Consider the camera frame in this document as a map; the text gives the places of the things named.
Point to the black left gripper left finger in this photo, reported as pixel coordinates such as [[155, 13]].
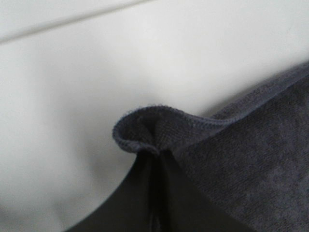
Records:
[[128, 208]]

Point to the dark navy towel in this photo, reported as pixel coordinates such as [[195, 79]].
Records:
[[251, 158]]

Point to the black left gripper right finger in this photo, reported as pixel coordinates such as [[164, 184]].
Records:
[[182, 207]]

